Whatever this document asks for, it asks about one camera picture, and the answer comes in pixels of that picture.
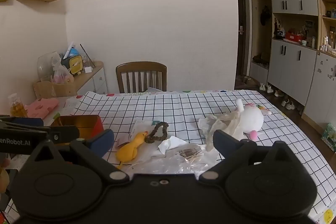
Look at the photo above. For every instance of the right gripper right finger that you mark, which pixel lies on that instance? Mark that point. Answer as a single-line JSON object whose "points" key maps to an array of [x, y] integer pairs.
{"points": [[236, 154]]}

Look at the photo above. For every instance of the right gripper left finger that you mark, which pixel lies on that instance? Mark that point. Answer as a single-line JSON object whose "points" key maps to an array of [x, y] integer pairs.
{"points": [[101, 141]]}

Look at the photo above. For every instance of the red tin box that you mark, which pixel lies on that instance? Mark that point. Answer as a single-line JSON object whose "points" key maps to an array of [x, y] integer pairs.
{"points": [[88, 125]]}

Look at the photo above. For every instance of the white gauze cloth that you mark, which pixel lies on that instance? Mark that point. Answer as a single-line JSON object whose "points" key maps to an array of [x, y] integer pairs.
{"points": [[225, 122]]}

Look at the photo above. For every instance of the white plush unicorn toy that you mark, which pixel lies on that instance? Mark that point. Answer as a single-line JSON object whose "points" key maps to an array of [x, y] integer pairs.
{"points": [[251, 119]]}

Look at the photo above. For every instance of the brown hair scrunchie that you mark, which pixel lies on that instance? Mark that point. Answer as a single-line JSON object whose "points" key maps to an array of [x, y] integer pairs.
{"points": [[159, 133]]}

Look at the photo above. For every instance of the white tissue paper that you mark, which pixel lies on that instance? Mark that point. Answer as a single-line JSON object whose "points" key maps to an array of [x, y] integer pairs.
{"points": [[170, 143]]}

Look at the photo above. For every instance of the clear plastic bag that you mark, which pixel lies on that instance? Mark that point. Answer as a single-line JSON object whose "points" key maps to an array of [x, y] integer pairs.
{"points": [[191, 158]]}

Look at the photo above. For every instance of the yellow drink bottle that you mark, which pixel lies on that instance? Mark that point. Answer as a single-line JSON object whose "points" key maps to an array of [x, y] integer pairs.
{"points": [[17, 109]]}

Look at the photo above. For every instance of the wooden side cabinet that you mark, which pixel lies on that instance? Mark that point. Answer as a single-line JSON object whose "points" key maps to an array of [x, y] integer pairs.
{"points": [[85, 82]]}

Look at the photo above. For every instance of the checkered tablecloth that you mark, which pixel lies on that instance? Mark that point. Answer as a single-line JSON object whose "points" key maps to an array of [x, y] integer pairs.
{"points": [[280, 178]]}

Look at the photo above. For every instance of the plastic bag of items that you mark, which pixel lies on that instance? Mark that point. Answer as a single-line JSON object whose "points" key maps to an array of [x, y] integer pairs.
{"points": [[61, 73]]}

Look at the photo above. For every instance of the wooden chair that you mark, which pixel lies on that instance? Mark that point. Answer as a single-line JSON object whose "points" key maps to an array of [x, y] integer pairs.
{"points": [[138, 76]]}

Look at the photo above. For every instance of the yellow alarm clock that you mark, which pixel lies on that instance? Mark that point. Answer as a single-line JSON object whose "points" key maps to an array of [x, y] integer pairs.
{"points": [[74, 64]]}

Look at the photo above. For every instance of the white wall cabinets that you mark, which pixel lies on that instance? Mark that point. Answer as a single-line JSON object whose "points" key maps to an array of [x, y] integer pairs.
{"points": [[293, 50]]}

